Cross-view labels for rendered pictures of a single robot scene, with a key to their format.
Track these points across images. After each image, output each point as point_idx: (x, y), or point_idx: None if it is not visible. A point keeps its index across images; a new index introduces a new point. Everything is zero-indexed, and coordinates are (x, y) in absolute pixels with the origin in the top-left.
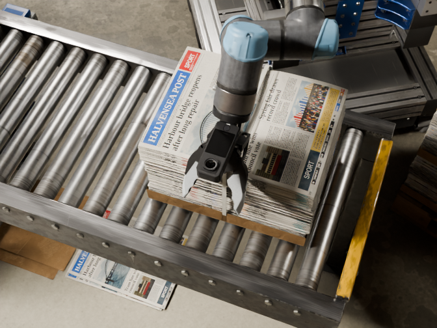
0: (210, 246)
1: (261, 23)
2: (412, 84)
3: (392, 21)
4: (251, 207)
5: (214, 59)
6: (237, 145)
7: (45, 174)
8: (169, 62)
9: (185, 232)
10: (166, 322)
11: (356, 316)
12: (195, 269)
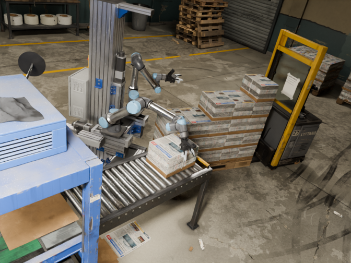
0: (139, 218)
1: (174, 121)
2: (137, 150)
3: (136, 132)
4: (186, 160)
5: (156, 140)
6: None
7: (143, 191)
8: (128, 158)
9: (130, 221)
10: (155, 240)
11: (181, 202)
12: (188, 180)
